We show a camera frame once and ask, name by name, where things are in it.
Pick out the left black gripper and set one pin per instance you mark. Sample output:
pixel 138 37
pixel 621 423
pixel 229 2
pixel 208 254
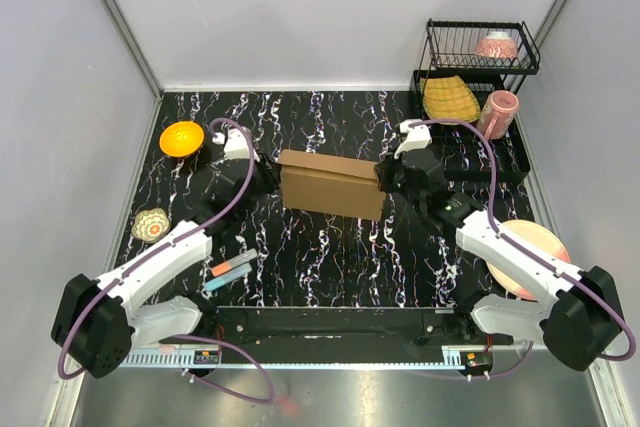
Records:
pixel 273 181

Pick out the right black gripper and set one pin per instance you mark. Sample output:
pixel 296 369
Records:
pixel 383 171

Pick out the brown cardboard box sheet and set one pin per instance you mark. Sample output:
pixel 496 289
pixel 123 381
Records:
pixel 330 185

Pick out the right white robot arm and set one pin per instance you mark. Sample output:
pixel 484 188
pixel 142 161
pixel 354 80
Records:
pixel 575 313

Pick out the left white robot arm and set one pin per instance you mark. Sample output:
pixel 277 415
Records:
pixel 99 321

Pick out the orange bowl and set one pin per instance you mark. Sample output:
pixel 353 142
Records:
pixel 181 139

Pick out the black marble table mat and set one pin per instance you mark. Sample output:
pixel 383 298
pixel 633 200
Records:
pixel 314 260

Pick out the yellow woven plate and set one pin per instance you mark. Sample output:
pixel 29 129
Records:
pixel 449 97

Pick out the small floral patterned bowl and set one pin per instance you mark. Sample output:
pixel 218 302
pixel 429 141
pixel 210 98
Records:
pixel 150 225

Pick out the blue marker pen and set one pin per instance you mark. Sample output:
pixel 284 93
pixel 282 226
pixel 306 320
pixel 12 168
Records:
pixel 228 277

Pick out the pink mug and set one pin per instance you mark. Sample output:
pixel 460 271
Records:
pixel 497 114

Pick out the pink round plate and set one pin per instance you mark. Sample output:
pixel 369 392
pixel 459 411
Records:
pixel 540 237

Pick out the pink patterned bowl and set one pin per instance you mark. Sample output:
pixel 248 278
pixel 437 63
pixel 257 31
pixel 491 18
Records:
pixel 498 45

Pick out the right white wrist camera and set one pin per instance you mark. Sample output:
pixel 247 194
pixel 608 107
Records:
pixel 414 135

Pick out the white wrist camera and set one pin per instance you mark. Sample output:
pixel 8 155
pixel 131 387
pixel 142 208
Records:
pixel 237 144
pixel 414 135

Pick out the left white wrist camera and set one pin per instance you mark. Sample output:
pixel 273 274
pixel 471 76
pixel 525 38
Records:
pixel 237 144

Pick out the black wire dish rack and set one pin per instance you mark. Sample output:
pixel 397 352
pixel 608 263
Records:
pixel 449 50

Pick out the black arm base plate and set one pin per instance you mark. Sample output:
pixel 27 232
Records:
pixel 330 336

